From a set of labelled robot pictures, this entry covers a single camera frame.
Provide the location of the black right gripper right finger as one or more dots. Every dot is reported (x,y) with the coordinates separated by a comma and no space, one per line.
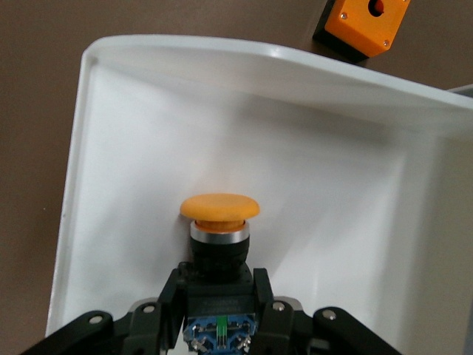
(284,329)

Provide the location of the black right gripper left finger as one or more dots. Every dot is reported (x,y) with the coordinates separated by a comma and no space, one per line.
(148,325)

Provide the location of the orange mushroom push button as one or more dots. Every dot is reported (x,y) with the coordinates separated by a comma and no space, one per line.
(220,209)

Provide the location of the white plastic bin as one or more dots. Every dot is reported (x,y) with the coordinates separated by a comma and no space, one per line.
(258,148)

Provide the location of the white drawer cabinet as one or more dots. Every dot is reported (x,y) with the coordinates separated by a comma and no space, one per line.
(463,90)

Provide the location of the orange button enclosure box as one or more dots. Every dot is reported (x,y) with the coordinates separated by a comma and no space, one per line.
(358,33)

